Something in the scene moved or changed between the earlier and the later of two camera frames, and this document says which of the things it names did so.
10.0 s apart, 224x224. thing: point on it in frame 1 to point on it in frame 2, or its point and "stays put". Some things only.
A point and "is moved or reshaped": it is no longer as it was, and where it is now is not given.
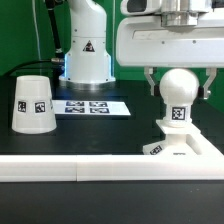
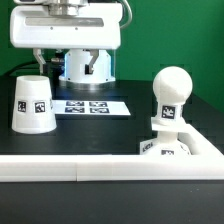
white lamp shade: x=33 y=111 stays put
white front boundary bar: x=109 y=168 stays put
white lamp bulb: x=178 y=88 is moved or reshaped
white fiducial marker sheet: x=90 y=107 stays put
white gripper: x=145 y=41 to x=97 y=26
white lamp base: x=177 y=130 is moved or reshaped
